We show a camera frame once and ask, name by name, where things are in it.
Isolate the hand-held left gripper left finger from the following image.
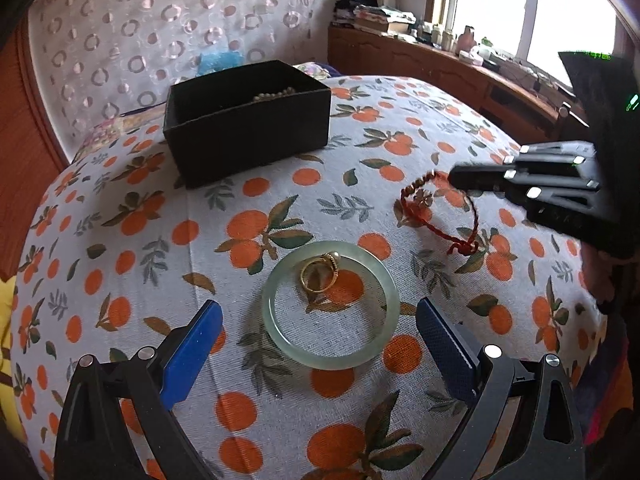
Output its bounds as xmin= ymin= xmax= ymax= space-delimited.
xmin=54 ymin=300 xmax=224 ymax=480

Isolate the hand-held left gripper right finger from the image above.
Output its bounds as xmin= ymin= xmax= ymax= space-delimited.
xmin=416 ymin=297 xmax=587 ymax=480

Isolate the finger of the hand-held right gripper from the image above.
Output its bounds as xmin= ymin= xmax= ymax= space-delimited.
xmin=447 ymin=161 xmax=601 ymax=212
xmin=519 ymin=141 xmax=598 ymax=166

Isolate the red string bracelet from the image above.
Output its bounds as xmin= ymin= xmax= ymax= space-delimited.
xmin=399 ymin=170 xmax=481 ymax=258

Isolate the pale green jade bangle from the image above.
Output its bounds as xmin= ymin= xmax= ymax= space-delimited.
xmin=261 ymin=240 xmax=401 ymax=371

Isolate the gold ring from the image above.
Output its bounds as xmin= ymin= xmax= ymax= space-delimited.
xmin=299 ymin=252 xmax=347 ymax=294

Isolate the pearl necklace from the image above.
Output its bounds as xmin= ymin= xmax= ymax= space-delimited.
xmin=252 ymin=87 xmax=298 ymax=102

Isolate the black cardboard box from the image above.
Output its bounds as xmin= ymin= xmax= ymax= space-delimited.
xmin=163 ymin=60 xmax=332 ymax=190

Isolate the person's right hand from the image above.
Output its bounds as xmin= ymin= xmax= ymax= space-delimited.
xmin=580 ymin=245 xmax=631 ymax=313

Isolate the orange fruit print tablecloth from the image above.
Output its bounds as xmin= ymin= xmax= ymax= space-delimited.
xmin=10 ymin=75 xmax=621 ymax=480

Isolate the wooden cabinet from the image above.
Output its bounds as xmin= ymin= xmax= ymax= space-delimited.
xmin=327 ymin=25 xmax=588 ymax=141

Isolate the window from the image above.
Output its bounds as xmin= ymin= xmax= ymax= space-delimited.
xmin=425 ymin=0 xmax=621 ymax=78

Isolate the person's dark clothing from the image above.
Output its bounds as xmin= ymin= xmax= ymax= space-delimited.
xmin=575 ymin=305 xmax=640 ymax=480

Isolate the stack of books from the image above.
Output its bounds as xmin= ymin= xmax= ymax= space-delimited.
xmin=352 ymin=4 xmax=417 ymax=37

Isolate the yellow plush toy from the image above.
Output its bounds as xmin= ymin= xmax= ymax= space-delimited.
xmin=0 ymin=275 xmax=26 ymax=446

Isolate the pile of folded clothes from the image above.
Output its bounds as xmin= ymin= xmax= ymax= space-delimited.
xmin=334 ymin=0 xmax=381 ymax=26

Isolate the wooden wardrobe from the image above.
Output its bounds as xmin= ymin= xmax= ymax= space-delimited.
xmin=0 ymin=25 xmax=68 ymax=281

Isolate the blue plastic bag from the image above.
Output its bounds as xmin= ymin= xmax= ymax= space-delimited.
xmin=197 ymin=50 xmax=243 ymax=75

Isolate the circle patterned sheer curtain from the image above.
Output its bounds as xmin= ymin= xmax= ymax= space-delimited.
xmin=27 ymin=0 xmax=323 ymax=151

